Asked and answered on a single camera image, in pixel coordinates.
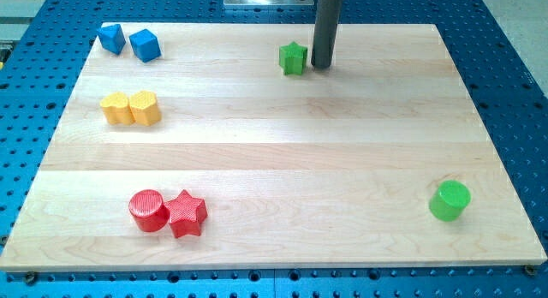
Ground green star block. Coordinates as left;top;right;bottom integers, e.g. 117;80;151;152
278;42;307;75

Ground red star block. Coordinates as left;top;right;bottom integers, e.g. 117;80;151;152
164;189;208;238

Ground light wooden board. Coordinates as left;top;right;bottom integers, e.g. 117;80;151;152
1;23;546;272

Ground yellow hexagon block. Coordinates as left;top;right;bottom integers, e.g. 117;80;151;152
129;91;162;126

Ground red cylinder block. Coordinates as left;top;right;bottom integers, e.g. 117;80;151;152
128;189;169;232

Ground dark grey cylindrical robot tool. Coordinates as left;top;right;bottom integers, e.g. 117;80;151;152
311;0;343;69

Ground blue cube block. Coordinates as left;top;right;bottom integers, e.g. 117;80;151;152
129;29;162;63

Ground yellow heart block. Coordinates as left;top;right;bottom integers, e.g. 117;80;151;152
99;92;134;125

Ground green cylinder block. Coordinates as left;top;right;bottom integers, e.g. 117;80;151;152
429;180;471;222

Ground blue pentagon block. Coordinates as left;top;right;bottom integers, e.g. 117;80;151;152
97;24;126;55

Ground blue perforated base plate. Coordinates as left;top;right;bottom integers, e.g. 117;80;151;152
1;0;547;297

